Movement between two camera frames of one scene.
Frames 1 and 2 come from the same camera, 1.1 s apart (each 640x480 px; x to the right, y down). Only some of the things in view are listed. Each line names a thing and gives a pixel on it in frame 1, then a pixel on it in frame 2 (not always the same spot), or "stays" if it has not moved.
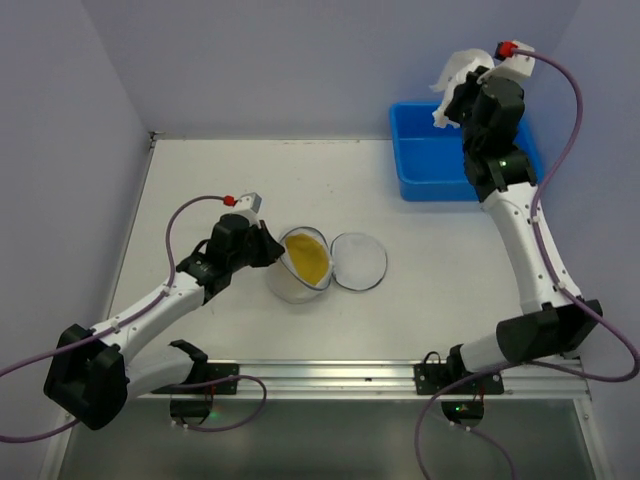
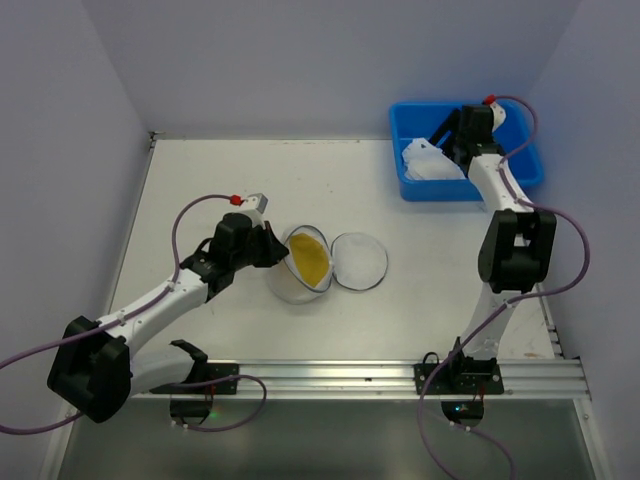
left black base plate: x=217 y=371 stays
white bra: x=459 y=66 -> x=425 y=160
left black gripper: x=258 y=245 stays
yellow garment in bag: x=310 y=255 stays
